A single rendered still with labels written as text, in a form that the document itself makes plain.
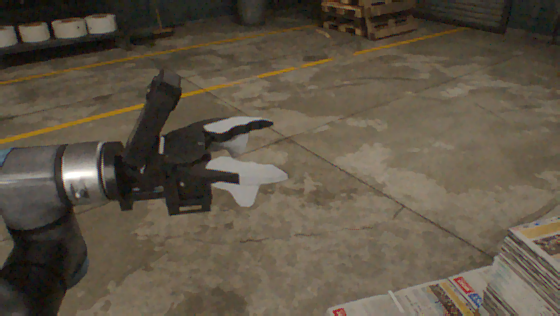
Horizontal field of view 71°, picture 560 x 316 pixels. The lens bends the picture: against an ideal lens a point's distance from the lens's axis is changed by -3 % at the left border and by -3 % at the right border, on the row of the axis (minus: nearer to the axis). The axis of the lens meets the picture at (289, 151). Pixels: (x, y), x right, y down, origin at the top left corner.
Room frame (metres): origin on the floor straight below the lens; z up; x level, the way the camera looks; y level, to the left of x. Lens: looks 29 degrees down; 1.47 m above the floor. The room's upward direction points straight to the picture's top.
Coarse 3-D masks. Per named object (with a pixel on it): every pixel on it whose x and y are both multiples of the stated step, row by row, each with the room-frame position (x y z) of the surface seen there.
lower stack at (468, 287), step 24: (408, 288) 0.79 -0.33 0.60; (432, 288) 0.79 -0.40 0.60; (456, 288) 0.79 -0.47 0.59; (480, 288) 0.78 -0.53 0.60; (336, 312) 0.71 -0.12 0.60; (360, 312) 0.71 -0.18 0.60; (384, 312) 0.71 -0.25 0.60; (408, 312) 0.71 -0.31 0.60; (432, 312) 0.71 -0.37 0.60; (456, 312) 0.70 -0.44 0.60
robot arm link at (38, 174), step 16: (64, 144) 0.41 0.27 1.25; (0, 160) 0.37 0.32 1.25; (16, 160) 0.38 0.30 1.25; (32, 160) 0.38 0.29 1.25; (48, 160) 0.38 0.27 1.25; (0, 176) 0.36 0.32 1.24; (16, 176) 0.36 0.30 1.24; (32, 176) 0.37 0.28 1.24; (48, 176) 0.37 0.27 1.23; (0, 192) 0.35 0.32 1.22; (16, 192) 0.36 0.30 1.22; (32, 192) 0.36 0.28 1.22; (48, 192) 0.36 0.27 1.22; (64, 192) 0.37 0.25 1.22; (0, 208) 0.35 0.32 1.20; (16, 208) 0.35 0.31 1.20; (32, 208) 0.36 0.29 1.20; (48, 208) 0.37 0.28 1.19; (64, 208) 0.39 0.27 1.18; (16, 224) 0.35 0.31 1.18; (32, 224) 0.36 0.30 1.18
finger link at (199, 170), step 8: (176, 168) 0.38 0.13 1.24; (184, 168) 0.38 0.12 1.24; (192, 168) 0.38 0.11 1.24; (200, 168) 0.38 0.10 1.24; (184, 176) 0.38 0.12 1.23; (192, 176) 0.38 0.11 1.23; (200, 176) 0.37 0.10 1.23; (208, 176) 0.37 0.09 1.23; (216, 176) 0.37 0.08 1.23; (224, 176) 0.37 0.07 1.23; (232, 176) 0.37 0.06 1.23; (200, 184) 0.37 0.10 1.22
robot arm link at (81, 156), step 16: (80, 144) 0.41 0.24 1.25; (96, 144) 0.41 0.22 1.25; (64, 160) 0.38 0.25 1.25; (80, 160) 0.38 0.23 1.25; (96, 160) 0.39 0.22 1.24; (64, 176) 0.37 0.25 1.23; (80, 176) 0.37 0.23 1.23; (96, 176) 0.38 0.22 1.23; (80, 192) 0.37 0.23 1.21; (96, 192) 0.37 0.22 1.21
